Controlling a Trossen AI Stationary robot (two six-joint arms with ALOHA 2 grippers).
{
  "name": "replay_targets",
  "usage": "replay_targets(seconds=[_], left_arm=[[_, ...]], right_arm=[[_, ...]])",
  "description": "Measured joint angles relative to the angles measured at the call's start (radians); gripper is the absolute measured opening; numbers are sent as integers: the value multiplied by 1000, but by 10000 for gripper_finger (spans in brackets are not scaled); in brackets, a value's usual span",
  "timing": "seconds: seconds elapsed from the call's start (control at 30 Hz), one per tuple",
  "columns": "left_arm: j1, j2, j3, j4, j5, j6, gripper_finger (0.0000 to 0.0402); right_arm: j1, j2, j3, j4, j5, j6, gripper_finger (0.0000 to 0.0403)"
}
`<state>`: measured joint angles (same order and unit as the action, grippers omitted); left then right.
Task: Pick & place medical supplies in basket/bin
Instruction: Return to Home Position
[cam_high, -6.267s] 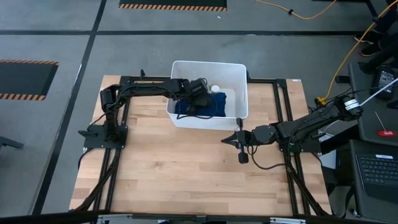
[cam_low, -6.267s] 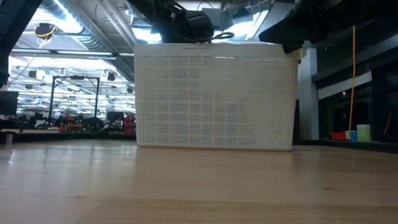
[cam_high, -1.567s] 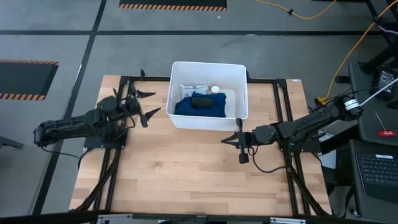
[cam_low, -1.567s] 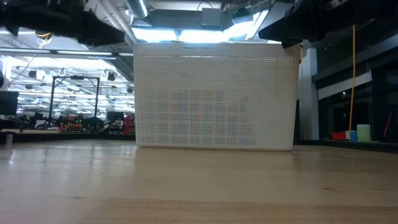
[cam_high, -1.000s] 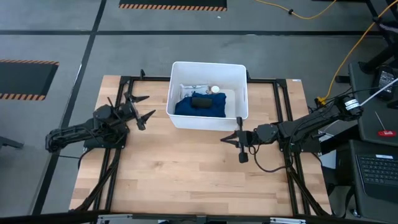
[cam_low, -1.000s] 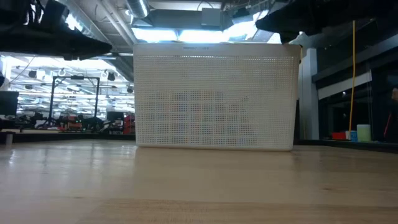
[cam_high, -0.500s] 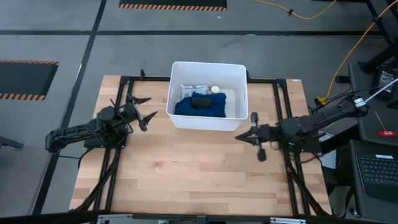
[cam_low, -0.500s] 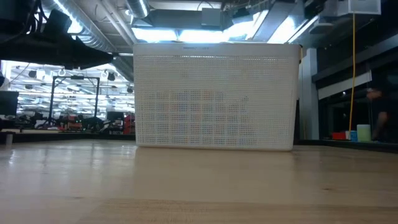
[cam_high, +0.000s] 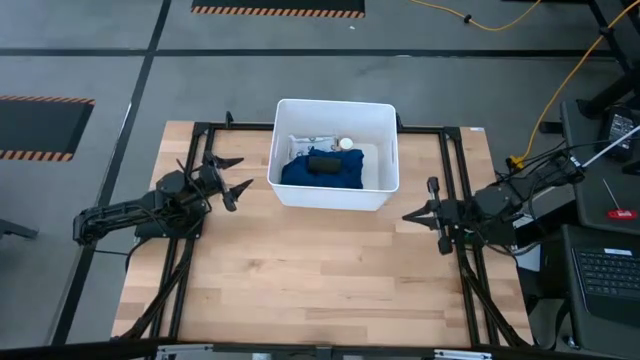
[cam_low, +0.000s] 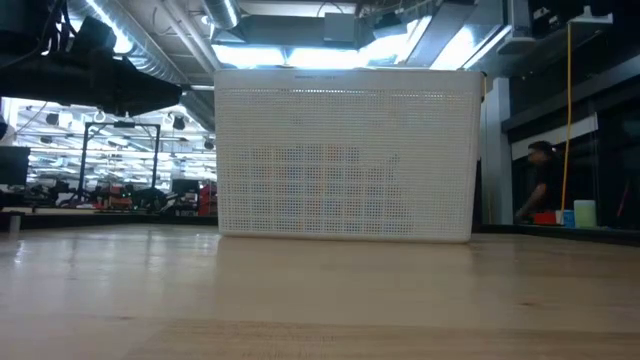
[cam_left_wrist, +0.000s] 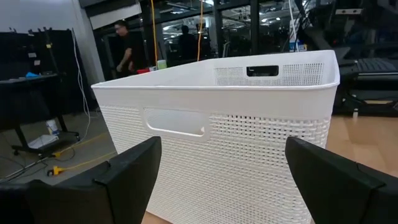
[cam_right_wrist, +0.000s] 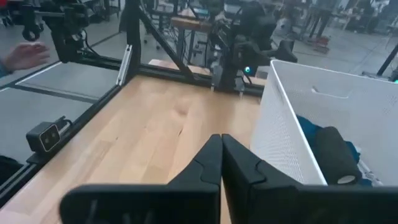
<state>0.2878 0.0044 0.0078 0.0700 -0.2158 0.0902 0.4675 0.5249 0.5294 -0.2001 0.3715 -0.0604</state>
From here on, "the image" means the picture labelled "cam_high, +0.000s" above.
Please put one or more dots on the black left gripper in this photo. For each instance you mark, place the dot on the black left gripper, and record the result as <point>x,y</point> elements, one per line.
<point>210,180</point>

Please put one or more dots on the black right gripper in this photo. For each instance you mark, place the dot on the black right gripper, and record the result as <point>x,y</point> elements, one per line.
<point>455,217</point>

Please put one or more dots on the dark blue cloth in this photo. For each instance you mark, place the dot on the dark blue cloth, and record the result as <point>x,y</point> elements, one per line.
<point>300,175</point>

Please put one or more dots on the white printed gauze package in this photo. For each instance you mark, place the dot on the white printed gauze package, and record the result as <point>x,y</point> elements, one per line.
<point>300,145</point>

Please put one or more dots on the black bandage roll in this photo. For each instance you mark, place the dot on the black bandage roll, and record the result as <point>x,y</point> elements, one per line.
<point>325,165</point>

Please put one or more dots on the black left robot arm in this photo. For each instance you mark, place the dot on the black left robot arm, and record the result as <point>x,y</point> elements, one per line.
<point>115,215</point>

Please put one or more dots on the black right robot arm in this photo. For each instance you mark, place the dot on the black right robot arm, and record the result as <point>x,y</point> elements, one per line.
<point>495,200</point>

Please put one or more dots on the white perforated plastic basket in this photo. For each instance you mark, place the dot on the white perforated plastic basket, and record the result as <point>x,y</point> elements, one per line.
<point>325,200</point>

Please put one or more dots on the black side desk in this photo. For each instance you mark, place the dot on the black side desk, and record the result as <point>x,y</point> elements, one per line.
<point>590,200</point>

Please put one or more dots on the black striped floor mat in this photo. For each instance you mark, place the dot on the black striped floor mat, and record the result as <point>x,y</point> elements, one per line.
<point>280,5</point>
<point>40,127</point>

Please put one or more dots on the black laptop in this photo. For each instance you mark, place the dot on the black laptop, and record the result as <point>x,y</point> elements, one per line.
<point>610,272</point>

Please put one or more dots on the black power supply brick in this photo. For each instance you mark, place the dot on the black power supply brick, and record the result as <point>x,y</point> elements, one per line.
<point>619,130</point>

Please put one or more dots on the black stand legs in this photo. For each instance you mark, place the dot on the black stand legs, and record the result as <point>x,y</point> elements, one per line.
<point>610,90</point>

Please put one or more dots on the black metal table frame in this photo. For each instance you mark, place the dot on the black metal table frame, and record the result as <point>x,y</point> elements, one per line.
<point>235,128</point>

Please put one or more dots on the black camera rig bar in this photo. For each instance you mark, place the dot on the black camera rig bar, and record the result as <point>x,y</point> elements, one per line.
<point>75,350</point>

